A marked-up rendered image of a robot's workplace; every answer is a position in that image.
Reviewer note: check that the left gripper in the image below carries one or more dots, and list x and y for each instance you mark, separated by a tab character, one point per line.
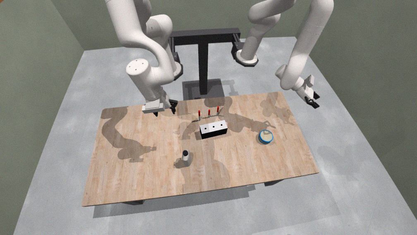
306	93

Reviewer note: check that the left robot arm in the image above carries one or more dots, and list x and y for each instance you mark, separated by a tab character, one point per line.
266	15

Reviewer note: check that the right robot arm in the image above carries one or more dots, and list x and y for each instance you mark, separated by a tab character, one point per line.
135	27

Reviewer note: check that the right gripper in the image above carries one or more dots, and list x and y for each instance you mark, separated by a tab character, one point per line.
164	98

